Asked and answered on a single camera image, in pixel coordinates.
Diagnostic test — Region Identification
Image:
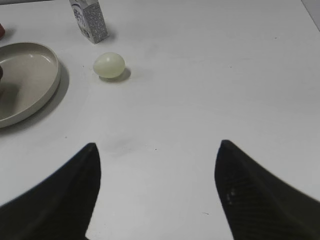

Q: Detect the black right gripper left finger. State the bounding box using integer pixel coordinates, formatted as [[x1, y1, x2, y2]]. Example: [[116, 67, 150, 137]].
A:
[[0, 143, 101, 240]]

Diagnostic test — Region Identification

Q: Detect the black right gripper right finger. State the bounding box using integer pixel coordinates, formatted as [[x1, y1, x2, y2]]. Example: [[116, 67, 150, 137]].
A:
[[214, 140, 320, 240]]

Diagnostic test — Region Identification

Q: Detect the beige round plate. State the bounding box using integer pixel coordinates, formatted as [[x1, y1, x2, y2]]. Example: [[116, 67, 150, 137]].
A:
[[0, 42, 61, 128]]

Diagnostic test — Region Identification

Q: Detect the pale white egg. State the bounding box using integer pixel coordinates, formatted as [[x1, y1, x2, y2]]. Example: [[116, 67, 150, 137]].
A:
[[93, 52, 126, 79]]

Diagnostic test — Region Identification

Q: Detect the red object at edge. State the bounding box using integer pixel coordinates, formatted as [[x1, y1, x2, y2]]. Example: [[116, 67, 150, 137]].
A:
[[0, 24, 6, 39]]

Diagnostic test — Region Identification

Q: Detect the white grey milk carton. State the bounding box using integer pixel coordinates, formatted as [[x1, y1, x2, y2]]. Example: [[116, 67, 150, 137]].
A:
[[69, 0, 109, 45]]

